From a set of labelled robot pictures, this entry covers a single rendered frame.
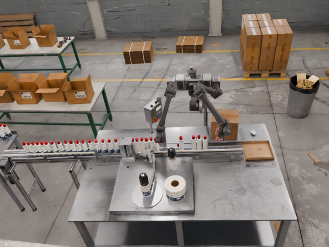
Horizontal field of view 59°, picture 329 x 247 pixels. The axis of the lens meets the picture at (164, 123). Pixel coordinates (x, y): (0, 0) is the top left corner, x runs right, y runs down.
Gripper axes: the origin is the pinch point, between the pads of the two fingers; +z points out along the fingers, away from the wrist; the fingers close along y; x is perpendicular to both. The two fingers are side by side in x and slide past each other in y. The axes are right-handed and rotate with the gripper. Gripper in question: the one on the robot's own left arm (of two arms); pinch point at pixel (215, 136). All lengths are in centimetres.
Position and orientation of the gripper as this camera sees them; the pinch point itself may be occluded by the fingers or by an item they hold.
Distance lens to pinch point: 299.4
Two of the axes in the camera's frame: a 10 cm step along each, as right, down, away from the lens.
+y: -1.3, 6.5, -7.5
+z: -5.5, 5.8, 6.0
